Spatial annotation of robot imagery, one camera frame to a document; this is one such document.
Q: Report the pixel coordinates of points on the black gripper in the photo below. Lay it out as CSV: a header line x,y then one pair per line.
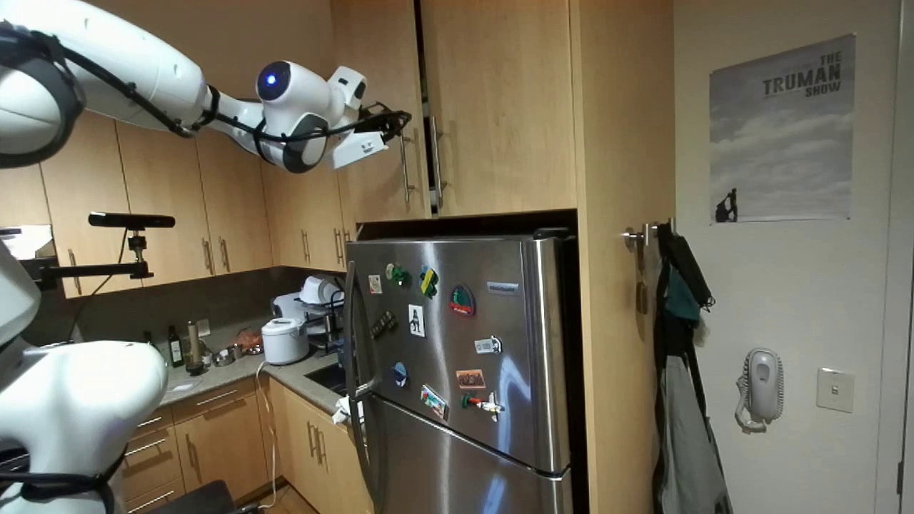
x,y
373,121

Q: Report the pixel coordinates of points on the light wooden cabinet door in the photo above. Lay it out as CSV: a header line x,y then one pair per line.
x,y
376,58
503,104

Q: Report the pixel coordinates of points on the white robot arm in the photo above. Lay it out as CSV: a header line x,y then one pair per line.
x,y
115,68

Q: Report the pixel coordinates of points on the stainless steel fridge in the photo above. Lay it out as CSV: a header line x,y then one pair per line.
x,y
516,382

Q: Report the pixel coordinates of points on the wooden base cabinet with sink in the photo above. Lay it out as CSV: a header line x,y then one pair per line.
x,y
316,458

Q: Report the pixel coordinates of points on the wooden base cabinet with drawers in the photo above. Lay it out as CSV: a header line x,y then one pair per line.
x,y
225,438

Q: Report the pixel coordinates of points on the white room door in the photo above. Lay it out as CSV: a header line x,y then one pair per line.
x,y
904,288

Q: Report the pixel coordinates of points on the green bow magnet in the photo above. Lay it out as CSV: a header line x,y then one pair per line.
x,y
399,279

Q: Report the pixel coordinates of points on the yellow blue round magnet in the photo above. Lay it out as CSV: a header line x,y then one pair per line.
x,y
429,281

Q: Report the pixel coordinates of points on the white red square magnet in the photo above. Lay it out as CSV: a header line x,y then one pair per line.
x,y
376,284

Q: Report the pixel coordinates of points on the white kettle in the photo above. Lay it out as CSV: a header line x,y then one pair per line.
x,y
317,289

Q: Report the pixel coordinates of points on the red teal round magnet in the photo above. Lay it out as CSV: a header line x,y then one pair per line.
x,y
462,301

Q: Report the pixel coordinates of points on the white card figure magnet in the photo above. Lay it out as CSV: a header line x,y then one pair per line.
x,y
416,322

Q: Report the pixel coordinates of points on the black letter strip magnet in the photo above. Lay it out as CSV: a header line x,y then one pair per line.
x,y
383,325

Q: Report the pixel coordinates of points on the small white round appliance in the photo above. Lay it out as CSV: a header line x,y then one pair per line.
x,y
287,306

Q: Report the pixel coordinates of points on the small white strip magnet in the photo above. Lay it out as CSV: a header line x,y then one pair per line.
x,y
487,344

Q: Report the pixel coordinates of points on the white rice cooker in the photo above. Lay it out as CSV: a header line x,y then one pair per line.
x,y
287,342

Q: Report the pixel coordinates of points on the orange rectangular magnet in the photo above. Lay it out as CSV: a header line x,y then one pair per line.
x,y
470,379

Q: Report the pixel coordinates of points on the red kitchen item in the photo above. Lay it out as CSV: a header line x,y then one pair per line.
x,y
250,344

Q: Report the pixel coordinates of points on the metal coat hook rack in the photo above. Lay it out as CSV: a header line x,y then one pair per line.
x,y
644,234

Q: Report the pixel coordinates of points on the postcard picture magnet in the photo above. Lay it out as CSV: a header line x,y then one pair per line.
x,y
434,405

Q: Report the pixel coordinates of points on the small silver pot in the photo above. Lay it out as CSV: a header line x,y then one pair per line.
x,y
225,356

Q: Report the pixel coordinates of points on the white cloth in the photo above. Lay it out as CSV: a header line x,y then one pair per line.
x,y
344,414

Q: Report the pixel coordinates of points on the white red figure magnet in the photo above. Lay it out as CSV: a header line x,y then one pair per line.
x,y
487,405

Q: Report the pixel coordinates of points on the tall wooden side panel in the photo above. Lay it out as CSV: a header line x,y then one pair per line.
x,y
617,334

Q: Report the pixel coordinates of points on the tall brown bottle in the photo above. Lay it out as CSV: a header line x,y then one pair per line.
x,y
193,352

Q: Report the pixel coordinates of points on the slim dark glass bottle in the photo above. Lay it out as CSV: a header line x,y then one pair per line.
x,y
176,351

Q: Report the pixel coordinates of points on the teal hanging garment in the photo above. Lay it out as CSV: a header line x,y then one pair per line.
x,y
680,296

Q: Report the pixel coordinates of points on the black hanging jacket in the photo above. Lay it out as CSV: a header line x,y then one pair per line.
x,y
674,338

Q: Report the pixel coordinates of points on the grey Truman poster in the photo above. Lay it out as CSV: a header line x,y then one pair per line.
x,y
780,144

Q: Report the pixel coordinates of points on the grey hanging garment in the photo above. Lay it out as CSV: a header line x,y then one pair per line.
x,y
686,446

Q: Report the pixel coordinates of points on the narrow wooden wall cabinet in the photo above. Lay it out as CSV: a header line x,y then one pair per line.
x,y
303,218

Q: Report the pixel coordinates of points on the wide wooden wall cabinet row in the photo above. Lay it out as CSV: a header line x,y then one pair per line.
x,y
160,211

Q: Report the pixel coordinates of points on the black stereo camera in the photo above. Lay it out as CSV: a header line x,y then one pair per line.
x,y
132,222

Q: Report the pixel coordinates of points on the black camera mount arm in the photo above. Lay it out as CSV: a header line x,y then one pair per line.
x,y
96,269

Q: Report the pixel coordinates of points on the white wall switch plate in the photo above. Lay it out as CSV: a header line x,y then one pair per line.
x,y
836,389

